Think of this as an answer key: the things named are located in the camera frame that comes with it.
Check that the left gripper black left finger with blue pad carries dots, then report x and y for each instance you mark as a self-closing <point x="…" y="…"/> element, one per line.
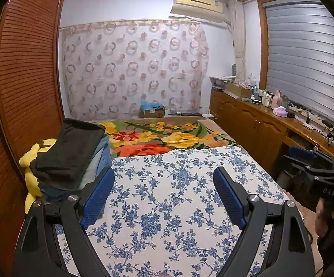
<point x="38" y="252"/>

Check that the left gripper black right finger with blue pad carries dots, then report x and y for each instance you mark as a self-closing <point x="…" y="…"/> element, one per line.
<point x="289" y="250"/>

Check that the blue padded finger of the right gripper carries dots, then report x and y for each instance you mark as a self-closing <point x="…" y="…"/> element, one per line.
<point x="300" y="155"/>

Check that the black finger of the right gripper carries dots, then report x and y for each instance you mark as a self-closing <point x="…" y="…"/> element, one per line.
<point x="296" y="164"/>

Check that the black pants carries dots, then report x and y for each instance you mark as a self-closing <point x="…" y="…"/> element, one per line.
<point x="63" y="165"/>

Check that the person's right hand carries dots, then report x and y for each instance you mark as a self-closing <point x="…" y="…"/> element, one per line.
<point x="322" y="218"/>

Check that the wooden sideboard cabinet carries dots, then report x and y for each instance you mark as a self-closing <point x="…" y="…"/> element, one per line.
<point x="263" y="135"/>

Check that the pink tissue pack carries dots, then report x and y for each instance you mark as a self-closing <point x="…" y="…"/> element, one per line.
<point x="280" y="111"/>

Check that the pink bottle on sideboard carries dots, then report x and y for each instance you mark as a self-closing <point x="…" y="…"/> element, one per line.
<point x="276" y="100"/>

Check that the cardboard box on sideboard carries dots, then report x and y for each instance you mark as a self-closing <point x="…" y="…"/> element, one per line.
<point x="239" y="91"/>

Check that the grey window roller blind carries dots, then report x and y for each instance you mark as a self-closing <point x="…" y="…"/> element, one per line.
<point x="301" y="53"/>

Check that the folded blue jeans stack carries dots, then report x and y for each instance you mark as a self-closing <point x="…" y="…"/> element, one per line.
<point x="101" y="159"/>

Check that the blue floral white bedspread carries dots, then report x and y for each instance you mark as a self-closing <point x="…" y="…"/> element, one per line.
<point x="164" y="216"/>

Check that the colourful flower blanket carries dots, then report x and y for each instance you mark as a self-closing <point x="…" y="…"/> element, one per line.
<point x="140" y="137"/>

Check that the cardboard box with blue bag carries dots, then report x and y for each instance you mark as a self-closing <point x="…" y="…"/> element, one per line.
<point x="151" y="109"/>

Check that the cream tied side curtain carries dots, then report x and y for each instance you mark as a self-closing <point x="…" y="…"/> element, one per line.
<point x="237" y="19"/>

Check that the patterned sheer curtain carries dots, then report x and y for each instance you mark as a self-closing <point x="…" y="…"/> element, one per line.
<point x="112" y="69"/>

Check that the wooden louvred wardrobe door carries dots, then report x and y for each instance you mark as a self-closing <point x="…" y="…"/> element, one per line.
<point x="30" y="103"/>

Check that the wall air conditioner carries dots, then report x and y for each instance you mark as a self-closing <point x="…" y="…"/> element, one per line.
<point x="211" y="10"/>

